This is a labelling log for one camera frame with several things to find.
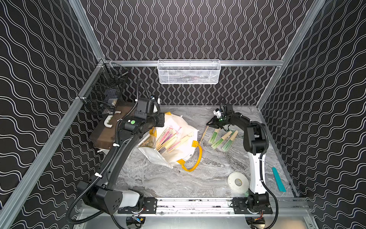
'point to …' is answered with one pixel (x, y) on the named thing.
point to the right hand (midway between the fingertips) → (208, 124)
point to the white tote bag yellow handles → (188, 153)
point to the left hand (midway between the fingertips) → (161, 113)
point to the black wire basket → (103, 89)
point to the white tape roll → (238, 182)
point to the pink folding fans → (169, 138)
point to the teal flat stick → (278, 180)
